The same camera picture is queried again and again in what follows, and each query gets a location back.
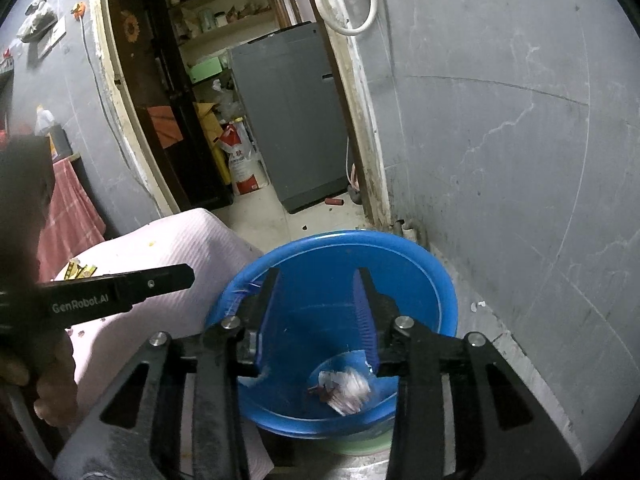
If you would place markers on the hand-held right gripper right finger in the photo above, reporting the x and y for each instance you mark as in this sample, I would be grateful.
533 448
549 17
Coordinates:
362 310

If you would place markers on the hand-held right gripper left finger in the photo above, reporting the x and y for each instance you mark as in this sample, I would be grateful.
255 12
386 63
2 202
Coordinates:
267 320

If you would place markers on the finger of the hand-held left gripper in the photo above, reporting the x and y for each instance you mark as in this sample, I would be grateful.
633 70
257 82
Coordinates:
165 280

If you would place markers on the pile of wrappers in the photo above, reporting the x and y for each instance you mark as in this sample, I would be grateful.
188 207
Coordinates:
80 271

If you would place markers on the blue plastic bucket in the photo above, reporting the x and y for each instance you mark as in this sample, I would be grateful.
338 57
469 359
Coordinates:
310 280

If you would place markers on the white wrapper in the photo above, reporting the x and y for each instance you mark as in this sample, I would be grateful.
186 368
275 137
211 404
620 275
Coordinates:
345 390

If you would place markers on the person's left hand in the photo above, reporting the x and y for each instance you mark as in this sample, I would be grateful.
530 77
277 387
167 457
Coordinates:
57 390

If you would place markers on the pink ribbed towel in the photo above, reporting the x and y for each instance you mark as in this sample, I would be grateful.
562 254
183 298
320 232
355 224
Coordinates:
165 245

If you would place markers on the pink plaid cloth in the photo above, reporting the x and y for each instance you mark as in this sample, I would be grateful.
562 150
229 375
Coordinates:
70 220

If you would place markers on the grey drain pipe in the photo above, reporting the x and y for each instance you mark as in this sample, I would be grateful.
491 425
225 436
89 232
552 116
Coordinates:
415 232

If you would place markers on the small red tube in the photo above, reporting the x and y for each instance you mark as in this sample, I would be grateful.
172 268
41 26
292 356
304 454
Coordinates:
333 202

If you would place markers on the green plastic lid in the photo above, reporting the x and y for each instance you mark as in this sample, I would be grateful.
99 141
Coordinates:
360 445

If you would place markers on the white and red sack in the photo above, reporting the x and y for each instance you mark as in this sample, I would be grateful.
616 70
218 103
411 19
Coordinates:
245 165

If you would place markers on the orange paper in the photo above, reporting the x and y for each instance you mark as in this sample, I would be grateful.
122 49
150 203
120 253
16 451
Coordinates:
165 125

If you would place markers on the large oil jug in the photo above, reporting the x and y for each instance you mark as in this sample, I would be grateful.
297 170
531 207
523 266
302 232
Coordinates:
60 142

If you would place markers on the yellow bag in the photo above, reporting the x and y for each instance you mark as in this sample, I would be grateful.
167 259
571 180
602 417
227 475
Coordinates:
210 125

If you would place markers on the dark wooden door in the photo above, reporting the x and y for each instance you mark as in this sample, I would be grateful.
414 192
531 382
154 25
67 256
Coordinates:
150 80

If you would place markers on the grey washing machine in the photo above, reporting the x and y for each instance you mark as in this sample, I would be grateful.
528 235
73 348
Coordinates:
290 120

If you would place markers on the green box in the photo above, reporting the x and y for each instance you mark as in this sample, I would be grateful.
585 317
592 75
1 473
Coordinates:
205 70

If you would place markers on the sunflower sticker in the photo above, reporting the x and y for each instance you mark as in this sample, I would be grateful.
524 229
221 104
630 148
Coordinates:
131 27

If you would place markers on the light green jar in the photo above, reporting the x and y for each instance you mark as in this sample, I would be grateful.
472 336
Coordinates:
206 19

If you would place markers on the small white jar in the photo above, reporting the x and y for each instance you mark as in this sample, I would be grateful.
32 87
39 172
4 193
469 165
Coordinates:
220 19

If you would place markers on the wooden shelf unit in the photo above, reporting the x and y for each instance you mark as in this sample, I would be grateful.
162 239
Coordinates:
225 5

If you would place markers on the hanging filled plastic bag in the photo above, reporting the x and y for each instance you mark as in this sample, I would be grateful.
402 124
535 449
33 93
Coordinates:
37 15

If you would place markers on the wooden door frame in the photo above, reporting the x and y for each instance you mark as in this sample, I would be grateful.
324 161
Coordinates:
112 85

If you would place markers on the wall switch plate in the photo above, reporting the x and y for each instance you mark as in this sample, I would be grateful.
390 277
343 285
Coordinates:
52 37

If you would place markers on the orange wall hook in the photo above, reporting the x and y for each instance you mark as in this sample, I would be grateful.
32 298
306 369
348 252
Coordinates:
79 11

